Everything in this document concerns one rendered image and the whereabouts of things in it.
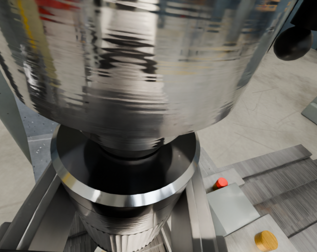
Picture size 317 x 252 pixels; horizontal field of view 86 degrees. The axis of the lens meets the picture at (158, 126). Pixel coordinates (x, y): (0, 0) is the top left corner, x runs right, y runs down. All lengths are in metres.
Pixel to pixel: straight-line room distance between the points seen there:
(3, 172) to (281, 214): 1.68
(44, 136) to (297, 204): 0.63
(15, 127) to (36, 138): 0.10
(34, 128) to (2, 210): 1.14
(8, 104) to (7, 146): 1.38
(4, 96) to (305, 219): 0.75
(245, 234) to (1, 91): 0.54
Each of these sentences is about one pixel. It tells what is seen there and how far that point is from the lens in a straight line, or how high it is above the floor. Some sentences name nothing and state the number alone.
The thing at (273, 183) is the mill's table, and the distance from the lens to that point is 0.56.
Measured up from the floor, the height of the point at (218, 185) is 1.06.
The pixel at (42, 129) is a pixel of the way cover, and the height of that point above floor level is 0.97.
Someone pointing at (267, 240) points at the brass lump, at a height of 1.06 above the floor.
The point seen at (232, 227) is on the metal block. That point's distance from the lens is 0.27.
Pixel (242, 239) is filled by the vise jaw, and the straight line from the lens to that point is 0.31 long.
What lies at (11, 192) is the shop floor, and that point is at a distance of 1.63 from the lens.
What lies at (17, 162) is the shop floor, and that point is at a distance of 1.76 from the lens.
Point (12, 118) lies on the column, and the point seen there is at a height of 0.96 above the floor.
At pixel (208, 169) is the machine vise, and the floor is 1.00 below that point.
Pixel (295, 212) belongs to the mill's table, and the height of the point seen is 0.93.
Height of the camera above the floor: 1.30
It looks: 44 degrees down
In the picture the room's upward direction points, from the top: 12 degrees clockwise
